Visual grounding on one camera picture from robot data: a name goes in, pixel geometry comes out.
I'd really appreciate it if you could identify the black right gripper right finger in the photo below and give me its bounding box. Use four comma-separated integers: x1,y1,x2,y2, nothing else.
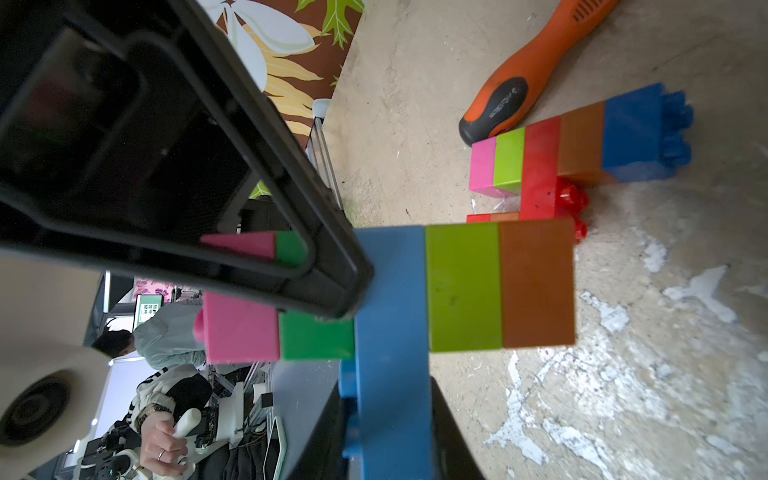
430,377,485,480

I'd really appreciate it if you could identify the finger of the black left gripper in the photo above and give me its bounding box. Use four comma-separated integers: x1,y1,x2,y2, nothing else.
1,1,374,319

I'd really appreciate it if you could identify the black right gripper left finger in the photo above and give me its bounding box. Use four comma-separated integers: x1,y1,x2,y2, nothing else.
278,383,349,479

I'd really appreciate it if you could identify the light blue long lego brick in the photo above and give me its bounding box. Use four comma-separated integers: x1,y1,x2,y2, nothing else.
338,226,434,479

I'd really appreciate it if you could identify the brown lego brick front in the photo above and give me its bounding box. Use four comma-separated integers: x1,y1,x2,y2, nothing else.
498,218,576,349

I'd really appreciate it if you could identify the brown lego brick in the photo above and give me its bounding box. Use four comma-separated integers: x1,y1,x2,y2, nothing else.
557,101,618,187
498,218,576,349
490,212,519,222

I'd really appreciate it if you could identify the red square lego brick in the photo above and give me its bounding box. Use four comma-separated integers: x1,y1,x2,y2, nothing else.
466,214,492,223

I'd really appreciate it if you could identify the magenta lego brick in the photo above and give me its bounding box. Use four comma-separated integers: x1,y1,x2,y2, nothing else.
469,137,518,198
194,231,280,365

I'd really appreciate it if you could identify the lime green lego brick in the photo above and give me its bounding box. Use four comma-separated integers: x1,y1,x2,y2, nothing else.
425,223,503,353
493,127,526,195

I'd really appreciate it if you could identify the dark blue lego brick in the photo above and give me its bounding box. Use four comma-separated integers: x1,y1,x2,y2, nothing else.
602,83,694,183

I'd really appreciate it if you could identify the dark green lego brick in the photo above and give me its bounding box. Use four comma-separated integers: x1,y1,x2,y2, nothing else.
275,231,355,361

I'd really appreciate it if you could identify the magenta lego brick front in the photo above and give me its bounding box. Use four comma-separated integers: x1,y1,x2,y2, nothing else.
194,231,280,365

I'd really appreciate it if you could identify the lime green lego brick front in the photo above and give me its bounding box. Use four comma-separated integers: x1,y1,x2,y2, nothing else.
425,223,503,353

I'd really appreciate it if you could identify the red long lego brick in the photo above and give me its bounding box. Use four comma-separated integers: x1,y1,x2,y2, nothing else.
519,117,589,244

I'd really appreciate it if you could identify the person at teleoperation desk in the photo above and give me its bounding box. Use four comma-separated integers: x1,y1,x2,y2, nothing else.
92,298,212,477

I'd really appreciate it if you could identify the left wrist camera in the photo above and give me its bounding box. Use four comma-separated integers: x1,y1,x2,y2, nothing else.
1,254,109,479

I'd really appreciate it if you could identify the orange black handled screwdriver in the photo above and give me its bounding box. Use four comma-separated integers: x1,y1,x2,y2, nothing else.
458,0,618,146

